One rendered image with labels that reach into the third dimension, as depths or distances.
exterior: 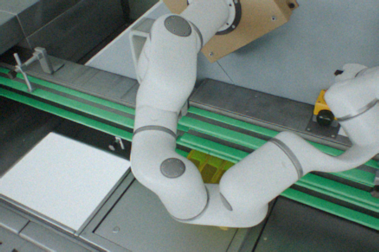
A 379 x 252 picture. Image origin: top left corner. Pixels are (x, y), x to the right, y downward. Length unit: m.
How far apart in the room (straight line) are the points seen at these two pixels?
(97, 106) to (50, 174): 0.30
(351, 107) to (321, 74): 0.44
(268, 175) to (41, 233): 0.90
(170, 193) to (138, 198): 0.71
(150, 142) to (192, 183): 0.11
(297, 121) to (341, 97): 0.45
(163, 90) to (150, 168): 0.15
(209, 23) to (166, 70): 0.28
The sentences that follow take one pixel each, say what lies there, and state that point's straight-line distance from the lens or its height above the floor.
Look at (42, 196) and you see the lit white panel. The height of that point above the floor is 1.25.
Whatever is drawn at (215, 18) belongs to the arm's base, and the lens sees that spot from 0.99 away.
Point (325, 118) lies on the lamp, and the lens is 1.14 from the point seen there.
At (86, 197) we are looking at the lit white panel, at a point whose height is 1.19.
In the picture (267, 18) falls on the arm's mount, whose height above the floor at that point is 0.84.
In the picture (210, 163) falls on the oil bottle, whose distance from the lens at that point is 1.23.
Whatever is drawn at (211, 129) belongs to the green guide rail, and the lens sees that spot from 1.17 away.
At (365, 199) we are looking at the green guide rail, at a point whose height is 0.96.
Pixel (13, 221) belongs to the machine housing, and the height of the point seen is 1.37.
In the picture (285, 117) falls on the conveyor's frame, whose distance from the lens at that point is 1.19.
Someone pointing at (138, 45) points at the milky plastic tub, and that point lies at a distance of 1.33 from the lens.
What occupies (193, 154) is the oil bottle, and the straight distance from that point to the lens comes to 1.26.
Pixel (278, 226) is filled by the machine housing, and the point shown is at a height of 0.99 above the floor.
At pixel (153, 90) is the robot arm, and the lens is 0.73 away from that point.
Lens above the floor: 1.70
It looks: 38 degrees down
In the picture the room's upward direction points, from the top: 143 degrees counter-clockwise
